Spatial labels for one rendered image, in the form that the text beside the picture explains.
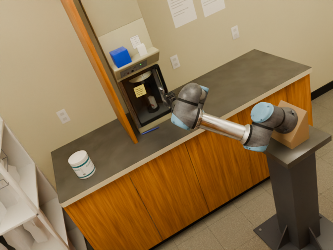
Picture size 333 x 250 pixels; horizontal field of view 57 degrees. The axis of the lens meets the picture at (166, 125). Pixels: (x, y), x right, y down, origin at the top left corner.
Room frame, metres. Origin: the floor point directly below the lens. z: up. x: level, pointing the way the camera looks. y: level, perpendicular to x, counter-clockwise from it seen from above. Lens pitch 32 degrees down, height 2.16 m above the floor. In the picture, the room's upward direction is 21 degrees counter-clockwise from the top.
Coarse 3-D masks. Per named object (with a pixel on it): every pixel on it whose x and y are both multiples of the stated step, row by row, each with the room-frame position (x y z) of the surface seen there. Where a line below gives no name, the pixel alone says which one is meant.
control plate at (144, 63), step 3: (138, 63) 1.91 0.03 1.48; (141, 63) 1.93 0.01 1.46; (144, 63) 1.95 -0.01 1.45; (132, 66) 1.91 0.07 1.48; (138, 66) 1.94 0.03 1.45; (141, 66) 1.96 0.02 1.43; (144, 66) 1.98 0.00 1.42; (126, 69) 1.90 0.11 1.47; (129, 69) 1.91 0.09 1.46; (132, 69) 1.93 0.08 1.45; (135, 69) 1.95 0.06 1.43; (138, 69) 1.97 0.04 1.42; (120, 72) 1.89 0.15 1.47; (123, 72) 1.91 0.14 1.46; (126, 72) 1.92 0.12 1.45; (129, 72) 1.94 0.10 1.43; (132, 72) 1.96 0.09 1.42; (123, 75) 1.93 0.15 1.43
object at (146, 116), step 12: (144, 72) 2.00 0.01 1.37; (156, 72) 2.02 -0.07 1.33; (132, 84) 1.98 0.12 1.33; (144, 84) 1.99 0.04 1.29; (156, 84) 2.01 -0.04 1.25; (132, 96) 1.97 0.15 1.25; (144, 96) 1.99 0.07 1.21; (156, 96) 2.00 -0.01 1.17; (144, 108) 1.98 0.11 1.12; (156, 108) 2.00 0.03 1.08; (168, 108) 2.02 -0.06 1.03; (144, 120) 1.97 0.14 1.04
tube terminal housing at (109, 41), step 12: (132, 24) 2.02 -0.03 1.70; (144, 24) 2.04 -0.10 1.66; (108, 36) 1.98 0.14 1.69; (120, 36) 2.00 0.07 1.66; (132, 36) 2.02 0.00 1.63; (144, 36) 2.03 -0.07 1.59; (108, 48) 1.98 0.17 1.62; (132, 48) 2.01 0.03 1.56; (108, 60) 1.97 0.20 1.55; (156, 120) 2.00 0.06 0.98
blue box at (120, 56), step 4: (120, 48) 1.95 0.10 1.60; (124, 48) 1.92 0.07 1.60; (112, 52) 1.94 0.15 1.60; (116, 52) 1.90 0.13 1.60; (120, 52) 1.88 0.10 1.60; (124, 52) 1.89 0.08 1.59; (112, 56) 1.87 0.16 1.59; (116, 56) 1.87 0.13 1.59; (120, 56) 1.88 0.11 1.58; (124, 56) 1.88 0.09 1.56; (128, 56) 1.89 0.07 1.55; (112, 60) 1.95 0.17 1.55; (116, 60) 1.87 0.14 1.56; (120, 60) 1.88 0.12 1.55; (124, 60) 1.88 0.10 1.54; (128, 60) 1.89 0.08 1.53; (116, 64) 1.87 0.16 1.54; (120, 64) 1.88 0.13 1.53; (124, 64) 1.88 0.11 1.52
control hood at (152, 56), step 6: (150, 48) 2.02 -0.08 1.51; (138, 54) 1.99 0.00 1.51; (150, 54) 1.91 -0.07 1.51; (156, 54) 1.94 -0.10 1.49; (132, 60) 1.92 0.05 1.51; (138, 60) 1.89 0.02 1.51; (144, 60) 1.92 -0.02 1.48; (150, 60) 1.96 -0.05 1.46; (156, 60) 1.99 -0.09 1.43; (114, 66) 1.93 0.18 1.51; (126, 66) 1.88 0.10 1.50; (114, 72) 1.88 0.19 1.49; (120, 78) 1.95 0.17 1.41
